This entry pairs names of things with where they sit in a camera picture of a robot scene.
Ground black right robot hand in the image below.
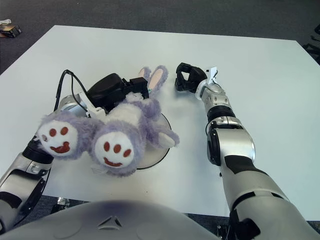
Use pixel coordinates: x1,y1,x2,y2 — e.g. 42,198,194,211
174,62,208,93

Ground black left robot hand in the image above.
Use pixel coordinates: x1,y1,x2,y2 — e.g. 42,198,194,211
86,72,150,113

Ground purple plush bunny doll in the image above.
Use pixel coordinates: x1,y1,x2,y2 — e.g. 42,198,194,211
37,65,180,178

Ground white plate with black rim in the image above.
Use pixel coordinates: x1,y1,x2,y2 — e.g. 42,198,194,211
134,113,173,171

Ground small black cardboard box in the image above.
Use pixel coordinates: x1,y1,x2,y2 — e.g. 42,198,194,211
0,23,22,38

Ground black chair base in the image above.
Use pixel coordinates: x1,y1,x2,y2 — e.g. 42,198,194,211
302,24,320,66

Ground grey robot torso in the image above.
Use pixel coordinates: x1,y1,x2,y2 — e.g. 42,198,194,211
0,199,221,240

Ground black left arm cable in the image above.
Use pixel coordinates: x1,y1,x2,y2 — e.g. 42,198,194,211
17,69,89,221

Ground metal table leg bracket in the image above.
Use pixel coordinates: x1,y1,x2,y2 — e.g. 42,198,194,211
51,196,72,213
216,223,231,240

